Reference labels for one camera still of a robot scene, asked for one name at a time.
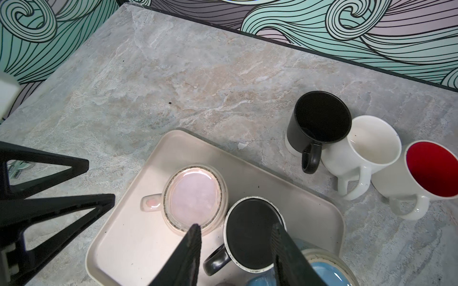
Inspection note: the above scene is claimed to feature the blue glazed upside-down mug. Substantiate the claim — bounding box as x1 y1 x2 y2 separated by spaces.
247 239 359 286

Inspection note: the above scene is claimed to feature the cream mug red inside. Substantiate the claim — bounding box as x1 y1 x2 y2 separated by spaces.
372 140 458 220

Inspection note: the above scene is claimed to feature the small green black tool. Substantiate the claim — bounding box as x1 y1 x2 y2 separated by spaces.
7 160 35 179

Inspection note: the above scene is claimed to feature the beige rectangular tray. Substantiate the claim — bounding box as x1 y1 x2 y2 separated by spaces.
86 130 345 286

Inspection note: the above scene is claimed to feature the black mug white base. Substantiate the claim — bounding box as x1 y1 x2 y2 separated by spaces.
285 91 352 174

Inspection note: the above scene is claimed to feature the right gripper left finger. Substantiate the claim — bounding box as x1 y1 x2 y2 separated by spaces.
149 224 202 286

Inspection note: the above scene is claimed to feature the pink upside-down mug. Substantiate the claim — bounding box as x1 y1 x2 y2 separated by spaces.
140 164 229 236

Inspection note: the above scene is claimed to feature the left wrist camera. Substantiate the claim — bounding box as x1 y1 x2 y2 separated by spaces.
0 71 20 120

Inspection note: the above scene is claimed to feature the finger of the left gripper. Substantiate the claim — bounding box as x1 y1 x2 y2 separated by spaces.
0 194 116 286
1 141 89 200

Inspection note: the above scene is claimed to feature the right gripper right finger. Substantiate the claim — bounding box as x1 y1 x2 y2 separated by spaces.
270 223 326 286

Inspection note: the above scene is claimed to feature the black speckled upside-down mug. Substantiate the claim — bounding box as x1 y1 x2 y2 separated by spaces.
203 196 286 276

